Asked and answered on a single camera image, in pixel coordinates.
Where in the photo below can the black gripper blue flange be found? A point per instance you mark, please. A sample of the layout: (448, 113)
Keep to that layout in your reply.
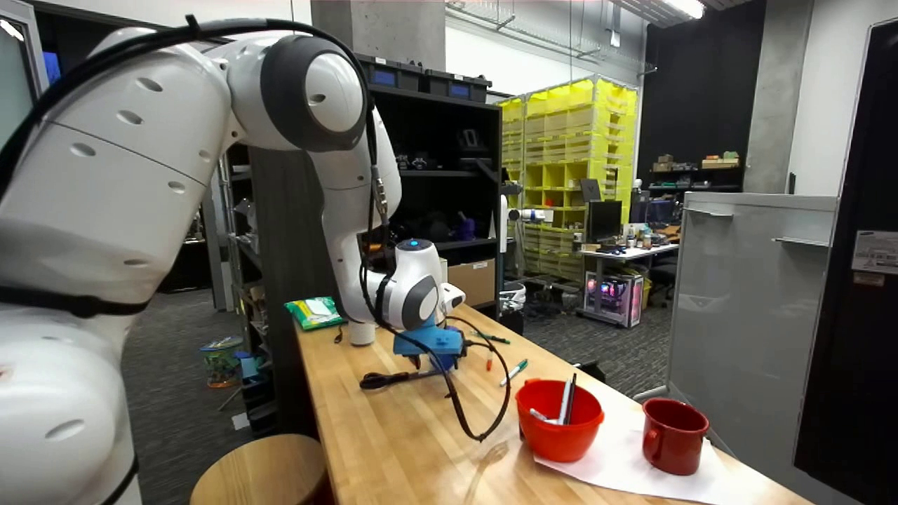
(421, 338)

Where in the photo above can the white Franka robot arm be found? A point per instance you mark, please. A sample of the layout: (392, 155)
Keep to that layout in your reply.
(113, 170)

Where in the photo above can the grey mug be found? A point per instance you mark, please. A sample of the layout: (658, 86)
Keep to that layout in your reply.
(361, 336)

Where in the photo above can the cardboard box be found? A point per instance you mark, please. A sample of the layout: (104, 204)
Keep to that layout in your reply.
(473, 282)

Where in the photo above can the green capped Sharpie marker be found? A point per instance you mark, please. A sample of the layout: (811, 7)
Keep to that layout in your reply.
(512, 373)

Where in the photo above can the green packet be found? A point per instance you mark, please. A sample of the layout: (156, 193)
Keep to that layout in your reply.
(315, 312)

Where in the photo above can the white spoon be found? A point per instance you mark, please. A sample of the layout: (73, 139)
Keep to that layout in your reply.
(569, 396)

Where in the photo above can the red bowl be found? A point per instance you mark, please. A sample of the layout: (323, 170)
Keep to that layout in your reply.
(560, 431)

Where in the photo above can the colourful plastic item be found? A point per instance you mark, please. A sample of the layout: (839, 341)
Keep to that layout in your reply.
(229, 362)

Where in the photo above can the lit computer case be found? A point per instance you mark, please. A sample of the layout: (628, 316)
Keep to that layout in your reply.
(612, 295)

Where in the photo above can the black shelving unit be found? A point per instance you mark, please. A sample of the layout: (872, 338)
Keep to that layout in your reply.
(440, 141)

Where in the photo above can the round wooden stool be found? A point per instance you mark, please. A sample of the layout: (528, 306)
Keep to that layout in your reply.
(263, 472)

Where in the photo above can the black computer monitor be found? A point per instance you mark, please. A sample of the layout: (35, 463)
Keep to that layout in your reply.
(605, 221)

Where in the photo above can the white desk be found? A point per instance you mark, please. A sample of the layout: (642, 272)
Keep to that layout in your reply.
(630, 254)

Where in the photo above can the white paper sheet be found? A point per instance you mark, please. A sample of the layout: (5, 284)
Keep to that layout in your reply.
(618, 453)

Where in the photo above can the yellow shelving unit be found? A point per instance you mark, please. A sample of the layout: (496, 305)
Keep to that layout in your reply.
(570, 150)

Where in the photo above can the red mug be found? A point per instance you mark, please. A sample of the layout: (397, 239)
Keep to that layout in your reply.
(674, 439)

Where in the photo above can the grey metal cabinet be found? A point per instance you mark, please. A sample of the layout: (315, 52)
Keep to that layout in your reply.
(748, 319)

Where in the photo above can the ceiling light panel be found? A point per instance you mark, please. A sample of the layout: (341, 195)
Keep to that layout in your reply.
(685, 7)

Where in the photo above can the black door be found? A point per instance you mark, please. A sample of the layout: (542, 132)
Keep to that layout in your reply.
(856, 373)

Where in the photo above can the white paper sign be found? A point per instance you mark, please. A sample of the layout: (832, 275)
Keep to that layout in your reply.
(877, 254)

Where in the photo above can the dark wall shelf with items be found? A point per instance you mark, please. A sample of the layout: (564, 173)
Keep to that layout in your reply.
(696, 170)

